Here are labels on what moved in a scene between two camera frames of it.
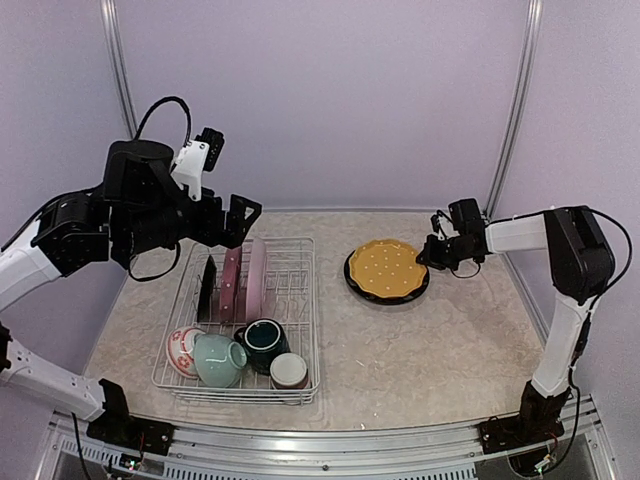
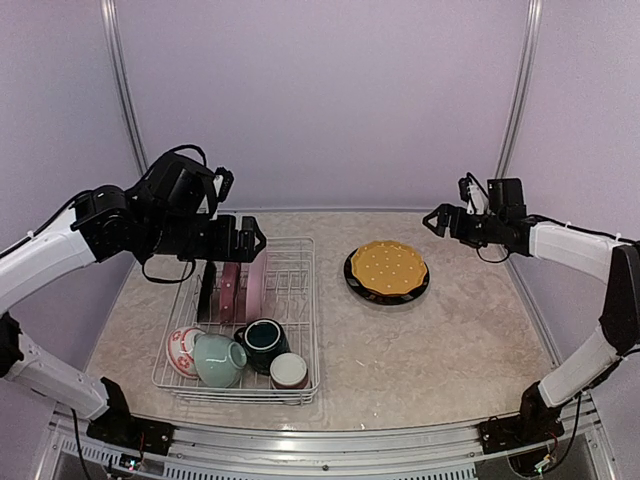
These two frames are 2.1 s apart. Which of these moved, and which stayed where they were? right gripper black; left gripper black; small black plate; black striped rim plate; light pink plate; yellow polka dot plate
Moved: right gripper black; left gripper black
Stayed: yellow polka dot plate; light pink plate; small black plate; black striped rim plate
